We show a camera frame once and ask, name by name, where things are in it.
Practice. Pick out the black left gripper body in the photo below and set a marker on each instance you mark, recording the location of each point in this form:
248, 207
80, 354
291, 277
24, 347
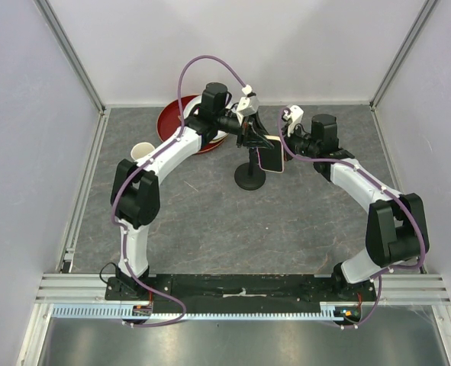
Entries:
243, 133

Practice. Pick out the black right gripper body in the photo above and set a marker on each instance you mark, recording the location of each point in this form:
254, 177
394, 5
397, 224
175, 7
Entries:
299, 144

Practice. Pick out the pink smartphone black screen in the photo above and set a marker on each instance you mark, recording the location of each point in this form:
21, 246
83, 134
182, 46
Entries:
272, 158

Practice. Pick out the black phone stand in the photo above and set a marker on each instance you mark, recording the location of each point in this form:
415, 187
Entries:
249, 176

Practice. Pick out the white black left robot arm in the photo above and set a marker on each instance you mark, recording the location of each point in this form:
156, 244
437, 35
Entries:
135, 196

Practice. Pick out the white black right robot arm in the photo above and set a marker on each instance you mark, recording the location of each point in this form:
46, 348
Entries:
396, 229

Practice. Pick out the white paper plate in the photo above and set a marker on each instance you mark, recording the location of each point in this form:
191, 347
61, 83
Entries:
195, 101

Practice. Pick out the red round tray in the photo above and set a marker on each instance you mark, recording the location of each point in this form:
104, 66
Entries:
168, 123

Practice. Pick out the blue white paper cup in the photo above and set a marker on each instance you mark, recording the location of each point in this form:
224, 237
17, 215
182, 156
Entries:
140, 150

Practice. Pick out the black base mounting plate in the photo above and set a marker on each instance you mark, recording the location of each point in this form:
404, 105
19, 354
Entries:
308, 287

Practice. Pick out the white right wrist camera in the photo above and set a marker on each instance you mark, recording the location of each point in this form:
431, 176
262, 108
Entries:
292, 116

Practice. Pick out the aluminium frame post left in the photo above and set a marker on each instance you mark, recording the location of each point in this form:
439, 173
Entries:
56, 27

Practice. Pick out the light blue cable duct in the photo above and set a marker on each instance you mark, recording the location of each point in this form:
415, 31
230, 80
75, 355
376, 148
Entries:
132, 313

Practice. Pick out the aluminium front rail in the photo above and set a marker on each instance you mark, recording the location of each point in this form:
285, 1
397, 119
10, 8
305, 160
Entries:
396, 289

